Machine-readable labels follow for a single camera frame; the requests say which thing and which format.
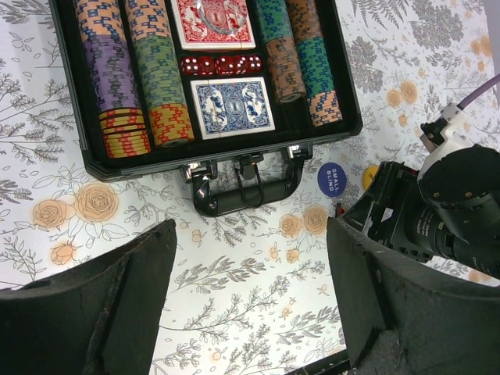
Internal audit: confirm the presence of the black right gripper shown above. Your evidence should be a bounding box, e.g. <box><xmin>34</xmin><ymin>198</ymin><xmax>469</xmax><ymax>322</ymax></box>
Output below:
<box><xmin>327</xmin><ymin>162</ymin><xmax>499</xmax><ymax>374</ymax></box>

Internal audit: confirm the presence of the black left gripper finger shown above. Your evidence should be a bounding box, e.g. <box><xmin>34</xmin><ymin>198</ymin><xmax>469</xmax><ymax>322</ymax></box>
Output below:
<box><xmin>1</xmin><ymin>220</ymin><xmax>177</xmax><ymax>374</ymax></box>

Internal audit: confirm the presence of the red triangular all-in button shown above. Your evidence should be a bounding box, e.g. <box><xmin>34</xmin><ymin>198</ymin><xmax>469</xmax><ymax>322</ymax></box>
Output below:
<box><xmin>335</xmin><ymin>202</ymin><xmax>345</xmax><ymax>217</ymax></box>

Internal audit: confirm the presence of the yellow big blind button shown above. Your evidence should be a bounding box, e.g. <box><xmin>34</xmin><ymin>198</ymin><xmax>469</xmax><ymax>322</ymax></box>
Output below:
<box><xmin>362</xmin><ymin>166</ymin><xmax>379</xmax><ymax>190</ymax></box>

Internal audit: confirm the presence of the blue small blind button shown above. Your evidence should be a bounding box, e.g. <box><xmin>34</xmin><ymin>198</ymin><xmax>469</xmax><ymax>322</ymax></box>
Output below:
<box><xmin>317</xmin><ymin>162</ymin><xmax>347</xmax><ymax>198</ymax></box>

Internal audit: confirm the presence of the blue card deck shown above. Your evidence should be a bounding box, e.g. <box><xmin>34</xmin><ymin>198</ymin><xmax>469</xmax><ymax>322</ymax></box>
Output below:
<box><xmin>191</xmin><ymin>77</ymin><xmax>275</xmax><ymax>140</ymax></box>

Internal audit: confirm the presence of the red translucent die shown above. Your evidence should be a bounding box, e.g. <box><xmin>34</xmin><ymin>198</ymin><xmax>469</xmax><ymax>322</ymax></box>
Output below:
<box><xmin>215</xmin><ymin>56</ymin><xmax>235</xmax><ymax>76</ymax></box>

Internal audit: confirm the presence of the red card deck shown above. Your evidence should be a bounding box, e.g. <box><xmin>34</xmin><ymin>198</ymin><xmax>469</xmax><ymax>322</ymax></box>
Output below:
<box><xmin>170</xmin><ymin>0</ymin><xmax>256</xmax><ymax>51</ymax></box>

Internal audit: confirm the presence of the black poker set case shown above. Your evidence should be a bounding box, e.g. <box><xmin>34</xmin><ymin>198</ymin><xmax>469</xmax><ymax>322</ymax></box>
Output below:
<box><xmin>50</xmin><ymin>1</ymin><xmax>363</xmax><ymax>217</ymax></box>

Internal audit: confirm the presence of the floral patterned table mat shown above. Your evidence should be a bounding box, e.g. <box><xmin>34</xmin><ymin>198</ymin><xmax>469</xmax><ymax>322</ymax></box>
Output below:
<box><xmin>1</xmin><ymin>1</ymin><xmax>499</xmax><ymax>374</ymax></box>

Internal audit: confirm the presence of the poker chip row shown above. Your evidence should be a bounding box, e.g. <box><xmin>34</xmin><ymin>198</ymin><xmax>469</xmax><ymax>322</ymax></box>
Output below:
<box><xmin>286</xmin><ymin>0</ymin><xmax>342</xmax><ymax>127</ymax></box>
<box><xmin>73</xmin><ymin>1</ymin><xmax>152</xmax><ymax>159</ymax></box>
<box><xmin>255</xmin><ymin>0</ymin><xmax>305</xmax><ymax>103</ymax></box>
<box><xmin>124</xmin><ymin>0</ymin><xmax>195</xmax><ymax>147</ymax></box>

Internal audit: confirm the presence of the red die far left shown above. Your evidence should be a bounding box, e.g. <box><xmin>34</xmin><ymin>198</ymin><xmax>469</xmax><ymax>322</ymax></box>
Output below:
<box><xmin>180</xmin><ymin>56</ymin><xmax>200</xmax><ymax>75</ymax></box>

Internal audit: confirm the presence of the leftmost poker chip row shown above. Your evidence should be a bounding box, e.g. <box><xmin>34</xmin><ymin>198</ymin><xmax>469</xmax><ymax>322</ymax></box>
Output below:
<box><xmin>73</xmin><ymin>1</ymin><xmax>152</xmax><ymax>159</ymax></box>

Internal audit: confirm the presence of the red die right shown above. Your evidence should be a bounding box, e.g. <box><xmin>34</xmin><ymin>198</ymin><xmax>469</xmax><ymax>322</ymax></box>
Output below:
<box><xmin>242</xmin><ymin>55</ymin><xmax>263</xmax><ymax>73</ymax></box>

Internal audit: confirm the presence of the rightmost poker chip row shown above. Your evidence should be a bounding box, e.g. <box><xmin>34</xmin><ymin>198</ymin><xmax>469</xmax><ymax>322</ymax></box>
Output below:
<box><xmin>286</xmin><ymin>0</ymin><xmax>342</xmax><ymax>127</ymax></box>

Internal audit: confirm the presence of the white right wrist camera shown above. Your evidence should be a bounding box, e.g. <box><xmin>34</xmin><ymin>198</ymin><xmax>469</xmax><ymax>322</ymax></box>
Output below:
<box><xmin>419</xmin><ymin>103</ymin><xmax>473</xmax><ymax>178</ymax></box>

